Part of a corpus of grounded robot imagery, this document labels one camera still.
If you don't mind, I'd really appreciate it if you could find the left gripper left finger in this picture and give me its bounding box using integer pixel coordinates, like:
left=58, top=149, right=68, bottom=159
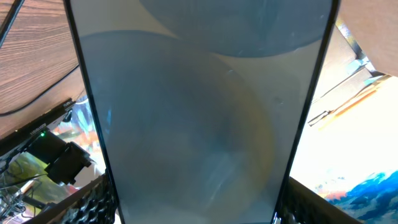
left=25, top=174, right=118, bottom=224

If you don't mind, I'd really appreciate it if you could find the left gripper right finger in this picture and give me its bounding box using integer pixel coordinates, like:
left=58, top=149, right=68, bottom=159
left=278, top=177, right=361, bottom=224

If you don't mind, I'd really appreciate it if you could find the black USB-C charging cable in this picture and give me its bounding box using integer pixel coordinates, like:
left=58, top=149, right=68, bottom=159
left=0, top=63, right=80, bottom=118

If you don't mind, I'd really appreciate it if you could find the Galaxy S24 smartphone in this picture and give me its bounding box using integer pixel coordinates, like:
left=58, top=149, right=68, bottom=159
left=65, top=0, right=339, bottom=223

